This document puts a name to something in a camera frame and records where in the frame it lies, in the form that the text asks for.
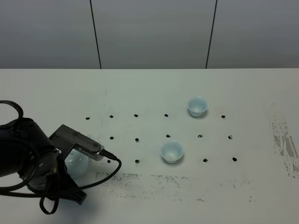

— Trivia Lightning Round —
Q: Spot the black left camera cable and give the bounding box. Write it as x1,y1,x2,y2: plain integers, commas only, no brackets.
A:
0,100,122,215

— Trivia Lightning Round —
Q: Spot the near blue porcelain teacup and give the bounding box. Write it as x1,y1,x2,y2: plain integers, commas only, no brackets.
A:
161,140,184,164

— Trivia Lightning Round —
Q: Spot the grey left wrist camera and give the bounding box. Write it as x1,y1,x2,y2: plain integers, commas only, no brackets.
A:
49,125,104,161

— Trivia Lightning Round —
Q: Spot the light blue porcelain teapot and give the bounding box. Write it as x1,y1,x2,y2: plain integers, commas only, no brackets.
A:
63,134,98,180

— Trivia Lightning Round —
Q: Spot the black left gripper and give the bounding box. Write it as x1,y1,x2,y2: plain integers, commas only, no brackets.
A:
46,155,87,205

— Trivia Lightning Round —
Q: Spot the far blue porcelain teacup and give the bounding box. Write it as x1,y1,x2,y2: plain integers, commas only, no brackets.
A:
187,97,208,118

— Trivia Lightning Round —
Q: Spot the blue porcelain teacup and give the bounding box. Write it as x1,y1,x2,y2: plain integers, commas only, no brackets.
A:
187,97,208,118
161,140,184,164

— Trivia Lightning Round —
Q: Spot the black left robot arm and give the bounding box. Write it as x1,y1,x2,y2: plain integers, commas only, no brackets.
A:
0,118,86,206

